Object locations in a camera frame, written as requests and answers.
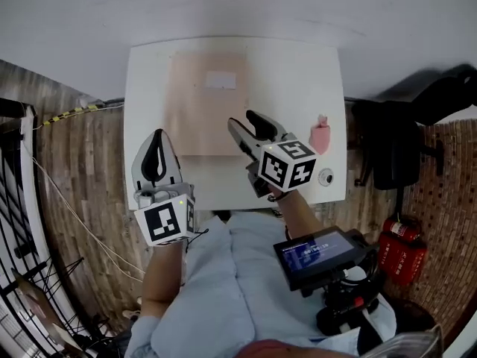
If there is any person's right forearm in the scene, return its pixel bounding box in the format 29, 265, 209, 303
268, 186, 325, 242

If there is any white table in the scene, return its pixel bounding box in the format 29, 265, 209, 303
124, 35, 347, 212

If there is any white cable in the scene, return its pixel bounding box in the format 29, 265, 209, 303
31, 154, 147, 283

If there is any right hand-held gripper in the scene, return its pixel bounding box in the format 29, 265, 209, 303
227, 109, 318, 199

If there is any tall beige cardboard box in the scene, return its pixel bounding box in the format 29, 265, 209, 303
163, 51, 250, 158

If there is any small pink bottle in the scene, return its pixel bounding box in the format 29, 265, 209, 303
309, 113, 332, 155

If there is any yellow black striped cable cover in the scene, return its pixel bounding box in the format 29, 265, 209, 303
39, 104, 104, 128

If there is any black screen device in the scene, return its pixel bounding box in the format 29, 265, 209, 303
273, 226, 368, 292

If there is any black chest mount rig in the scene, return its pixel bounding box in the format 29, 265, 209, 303
301, 233, 385, 354

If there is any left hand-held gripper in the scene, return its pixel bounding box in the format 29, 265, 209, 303
130, 128, 197, 246

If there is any black metal railing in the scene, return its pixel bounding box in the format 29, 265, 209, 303
0, 97, 113, 358

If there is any brown cardboard sheet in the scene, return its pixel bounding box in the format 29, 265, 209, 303
13, 270, 75, 350

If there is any person's left forearm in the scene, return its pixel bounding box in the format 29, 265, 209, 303
141, 239, 187, 318

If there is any black office chair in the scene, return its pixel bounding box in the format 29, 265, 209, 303
352, 63, 477, 192

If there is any red fire extinguisher box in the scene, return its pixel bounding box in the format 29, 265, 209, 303
378, 233, 428, 286

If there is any person's light blue shirt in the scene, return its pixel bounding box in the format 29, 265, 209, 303
124, 210, 398, 358

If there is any red fire extinguisher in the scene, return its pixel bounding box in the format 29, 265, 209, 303
383, 216, 421, 242

